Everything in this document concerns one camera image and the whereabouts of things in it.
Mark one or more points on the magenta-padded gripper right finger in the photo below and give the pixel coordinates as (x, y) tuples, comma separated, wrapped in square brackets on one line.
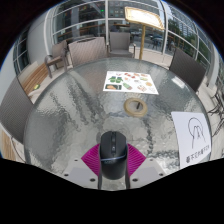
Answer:
[(136, 161)]

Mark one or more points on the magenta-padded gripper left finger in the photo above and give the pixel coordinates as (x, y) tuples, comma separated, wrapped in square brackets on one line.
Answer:
[(90, 161)]

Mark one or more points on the black computer mouse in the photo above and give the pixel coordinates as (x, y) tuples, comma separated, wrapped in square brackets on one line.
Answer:
[(113, 156)]

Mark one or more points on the laminated picture menu card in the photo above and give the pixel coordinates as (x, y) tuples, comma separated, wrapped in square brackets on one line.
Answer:
[(130, 82)]

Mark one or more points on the wooden slat bench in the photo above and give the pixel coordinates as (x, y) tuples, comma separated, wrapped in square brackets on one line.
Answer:
[(33, 78), (6, 146)]

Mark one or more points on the dark wicker chair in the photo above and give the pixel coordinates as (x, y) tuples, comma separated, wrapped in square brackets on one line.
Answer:
[(15, 110), (186, 68)]

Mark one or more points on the dark metal outdoor furniture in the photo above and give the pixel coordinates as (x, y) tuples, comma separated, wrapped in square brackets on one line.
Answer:
[(218, 106)]

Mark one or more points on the brown wicker armchair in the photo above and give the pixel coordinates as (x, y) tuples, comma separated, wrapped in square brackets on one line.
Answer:
[(58, 51)]

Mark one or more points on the grey wicker armchair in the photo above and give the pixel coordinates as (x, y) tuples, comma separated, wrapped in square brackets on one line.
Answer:
[(120, 41)]

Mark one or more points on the gold framed menu stand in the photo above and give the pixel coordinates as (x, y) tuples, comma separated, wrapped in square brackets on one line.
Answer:
[(144, 16)]

